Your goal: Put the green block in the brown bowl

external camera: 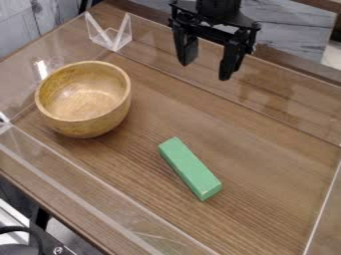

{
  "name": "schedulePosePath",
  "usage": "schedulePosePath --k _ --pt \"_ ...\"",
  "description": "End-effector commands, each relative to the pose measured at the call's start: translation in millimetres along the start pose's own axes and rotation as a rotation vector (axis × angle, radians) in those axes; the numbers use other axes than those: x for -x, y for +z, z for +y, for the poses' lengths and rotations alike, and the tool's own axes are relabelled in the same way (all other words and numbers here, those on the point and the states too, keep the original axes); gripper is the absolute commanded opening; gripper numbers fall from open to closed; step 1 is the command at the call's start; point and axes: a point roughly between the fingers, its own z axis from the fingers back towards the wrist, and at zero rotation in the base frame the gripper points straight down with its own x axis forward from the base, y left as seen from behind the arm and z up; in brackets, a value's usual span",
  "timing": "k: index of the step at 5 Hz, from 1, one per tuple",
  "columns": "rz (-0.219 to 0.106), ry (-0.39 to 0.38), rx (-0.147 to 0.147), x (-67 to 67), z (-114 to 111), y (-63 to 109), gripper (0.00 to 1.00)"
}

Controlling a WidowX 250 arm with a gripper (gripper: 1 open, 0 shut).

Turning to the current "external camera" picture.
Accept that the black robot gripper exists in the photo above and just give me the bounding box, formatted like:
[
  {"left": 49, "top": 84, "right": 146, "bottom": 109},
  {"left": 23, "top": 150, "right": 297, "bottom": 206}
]
[{"left": 170, "top": 0, "right": 261, "bottom": 81}]

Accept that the brown wooden bowl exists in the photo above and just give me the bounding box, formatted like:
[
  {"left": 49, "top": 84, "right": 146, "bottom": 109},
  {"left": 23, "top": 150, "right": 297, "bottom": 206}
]
[{"left": 35, "top": 61, "right": 132, "bottom": 138}]

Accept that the green rectangular block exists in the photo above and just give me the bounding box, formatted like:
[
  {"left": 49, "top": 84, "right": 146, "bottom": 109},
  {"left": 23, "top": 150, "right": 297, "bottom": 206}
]
[{"left": 159, "top": 137, "right": 222, "bottom": 201}]

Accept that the clear acrylic front barrier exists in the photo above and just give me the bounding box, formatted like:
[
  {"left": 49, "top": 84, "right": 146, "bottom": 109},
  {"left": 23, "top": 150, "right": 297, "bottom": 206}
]
[{"left": 0, "top": 113, "right": 218, "bottom": 255}]

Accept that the clear acrylic corner bracket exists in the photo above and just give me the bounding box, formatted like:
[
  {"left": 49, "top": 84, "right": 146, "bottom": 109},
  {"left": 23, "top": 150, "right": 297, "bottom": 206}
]
[{"left": 84, "top": 12, "right": 132, "bottom": 52}]

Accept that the black table leg bracket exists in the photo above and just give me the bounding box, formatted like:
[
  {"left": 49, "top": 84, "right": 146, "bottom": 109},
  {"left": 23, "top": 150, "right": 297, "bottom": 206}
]
[{"left": 29, "top": 207, "right": 82, "bottom": 255}]

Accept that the black cable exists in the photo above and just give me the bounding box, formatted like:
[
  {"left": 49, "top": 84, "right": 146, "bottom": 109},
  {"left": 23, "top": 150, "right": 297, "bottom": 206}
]
[{"left": 0, "top": 225, "right": 45, "bottom": 255}]

